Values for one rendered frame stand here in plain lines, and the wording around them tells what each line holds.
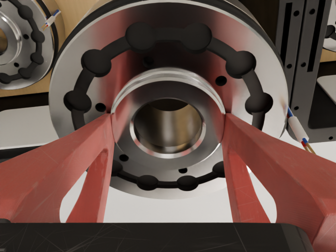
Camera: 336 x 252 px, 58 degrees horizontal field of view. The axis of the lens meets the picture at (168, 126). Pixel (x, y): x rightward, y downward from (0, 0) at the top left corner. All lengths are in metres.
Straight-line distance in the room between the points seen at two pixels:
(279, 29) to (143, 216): 0.54
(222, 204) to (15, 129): 0.47
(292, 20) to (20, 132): 0.23
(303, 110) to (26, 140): 0.22
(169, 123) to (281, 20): 0.09
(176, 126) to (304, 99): 0.11
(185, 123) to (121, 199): 0.50
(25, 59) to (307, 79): 0.22
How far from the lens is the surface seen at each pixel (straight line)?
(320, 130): 0.25
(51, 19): 0.27
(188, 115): 0.15
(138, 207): 0.65
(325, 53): 0.34
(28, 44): 0.29
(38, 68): 0.29
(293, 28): 0.20
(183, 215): 0.67
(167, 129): 0.15
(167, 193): 0.16
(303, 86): 0.22
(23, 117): 0.31
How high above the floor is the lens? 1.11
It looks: 54 degrees down
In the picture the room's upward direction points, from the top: 179 degrees clockwise
